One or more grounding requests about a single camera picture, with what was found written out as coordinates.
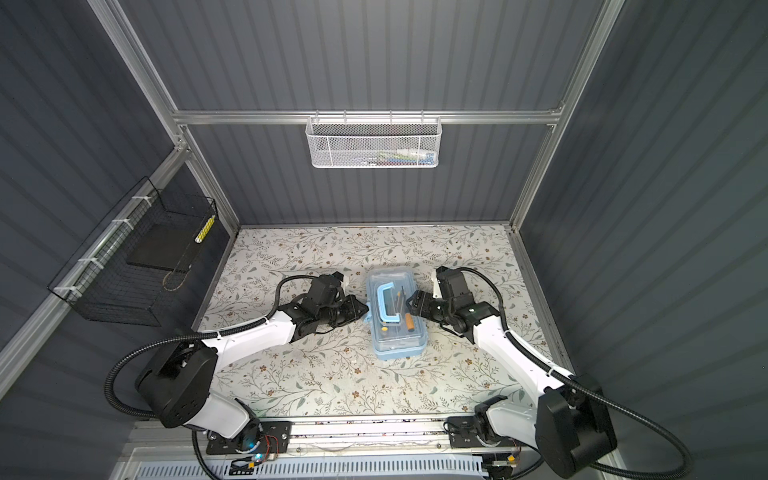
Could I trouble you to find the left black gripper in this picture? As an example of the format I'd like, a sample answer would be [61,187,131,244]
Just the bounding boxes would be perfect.
[318,294,371,328]

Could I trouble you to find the light blue plastic tool box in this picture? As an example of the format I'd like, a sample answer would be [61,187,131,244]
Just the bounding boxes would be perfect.
[365,266,428,361]

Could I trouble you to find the orange handled black screwdriver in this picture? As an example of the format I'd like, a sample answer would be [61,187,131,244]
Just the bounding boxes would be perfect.
[400,289,415,332]

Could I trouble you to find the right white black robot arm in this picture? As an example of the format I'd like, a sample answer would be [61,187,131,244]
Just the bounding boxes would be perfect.
[405,266,618,478]

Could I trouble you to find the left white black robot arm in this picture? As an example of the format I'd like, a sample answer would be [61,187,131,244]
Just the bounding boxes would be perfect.
[135,272,368,453]

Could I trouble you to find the pens in white basket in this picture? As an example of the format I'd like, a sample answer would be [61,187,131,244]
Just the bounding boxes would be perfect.
[357,148,438,167]

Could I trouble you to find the white ventilation grille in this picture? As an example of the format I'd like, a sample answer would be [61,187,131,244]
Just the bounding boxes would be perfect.
[134,455,487,480]

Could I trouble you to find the yellow green marker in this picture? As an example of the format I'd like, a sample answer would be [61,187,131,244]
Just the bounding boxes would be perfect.
[194,214,216,244]

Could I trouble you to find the black flat pad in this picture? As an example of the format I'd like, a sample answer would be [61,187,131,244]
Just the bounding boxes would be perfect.
[126,224,202,273]

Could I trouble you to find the left black corrugated cable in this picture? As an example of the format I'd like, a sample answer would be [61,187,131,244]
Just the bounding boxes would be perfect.
[103,274,319,480]

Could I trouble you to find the black corrugated cable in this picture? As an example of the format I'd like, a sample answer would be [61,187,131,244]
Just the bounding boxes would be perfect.
[103,274,319,480]
[458,266,694,480]

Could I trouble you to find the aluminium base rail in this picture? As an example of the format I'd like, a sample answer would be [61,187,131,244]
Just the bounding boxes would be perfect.
[128,413,607,460]

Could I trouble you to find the white wire mesh basket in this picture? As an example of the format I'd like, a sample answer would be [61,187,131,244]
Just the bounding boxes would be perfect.
[305,118,443,169]

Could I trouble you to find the black wire mesh basket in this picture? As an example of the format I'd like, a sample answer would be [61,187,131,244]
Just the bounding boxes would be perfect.
[48,182,218,327]

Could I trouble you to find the right black corrugated cable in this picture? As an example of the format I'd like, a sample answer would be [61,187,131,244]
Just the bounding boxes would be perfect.
[458,266,694,480]

